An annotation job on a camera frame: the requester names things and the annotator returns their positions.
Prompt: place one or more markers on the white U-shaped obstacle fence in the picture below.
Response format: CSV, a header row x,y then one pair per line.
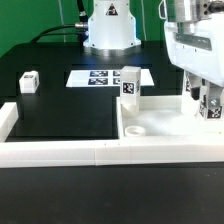
x,y
135,150

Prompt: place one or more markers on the white marker sheet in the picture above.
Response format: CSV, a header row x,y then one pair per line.
x,y
93,78

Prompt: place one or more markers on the white square table top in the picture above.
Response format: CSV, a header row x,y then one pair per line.
x,y
165,116

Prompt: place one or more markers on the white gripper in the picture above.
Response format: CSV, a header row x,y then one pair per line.
x,y
194,34

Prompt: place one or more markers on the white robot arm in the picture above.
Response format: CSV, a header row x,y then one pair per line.
x,y
112,30

